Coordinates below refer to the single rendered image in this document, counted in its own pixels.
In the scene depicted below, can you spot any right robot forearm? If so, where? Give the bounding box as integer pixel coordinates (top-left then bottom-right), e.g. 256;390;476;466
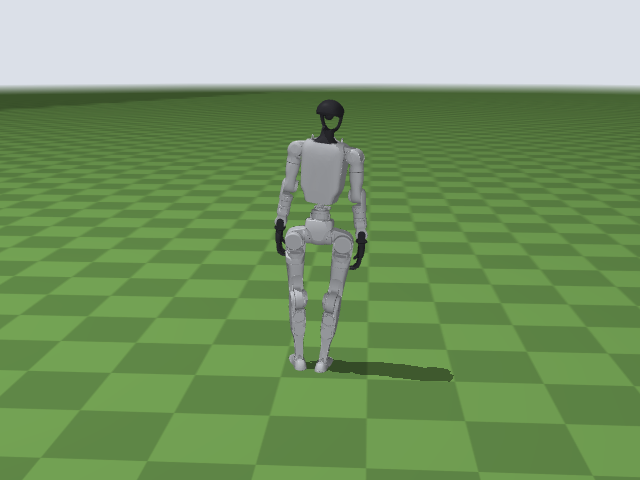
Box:
352;189;368;240

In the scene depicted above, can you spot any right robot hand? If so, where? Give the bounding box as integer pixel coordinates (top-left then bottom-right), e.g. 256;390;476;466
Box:
349;231;367;270

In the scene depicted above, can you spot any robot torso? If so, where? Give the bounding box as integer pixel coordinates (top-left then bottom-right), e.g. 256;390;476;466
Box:
301;134;348;245

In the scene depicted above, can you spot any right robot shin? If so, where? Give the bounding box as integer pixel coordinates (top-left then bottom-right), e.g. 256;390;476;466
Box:
319;296;342;364

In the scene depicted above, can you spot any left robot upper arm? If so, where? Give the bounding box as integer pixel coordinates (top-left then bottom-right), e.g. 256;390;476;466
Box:
283;140;305;193

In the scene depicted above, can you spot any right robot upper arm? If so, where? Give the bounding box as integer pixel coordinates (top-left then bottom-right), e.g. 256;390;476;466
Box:
344;146;365;203

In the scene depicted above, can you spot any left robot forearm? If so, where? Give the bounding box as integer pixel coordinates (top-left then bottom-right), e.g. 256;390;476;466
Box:
275;178;293;226

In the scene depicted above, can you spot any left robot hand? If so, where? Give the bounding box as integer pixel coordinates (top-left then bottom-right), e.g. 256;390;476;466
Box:
274;219;286;256

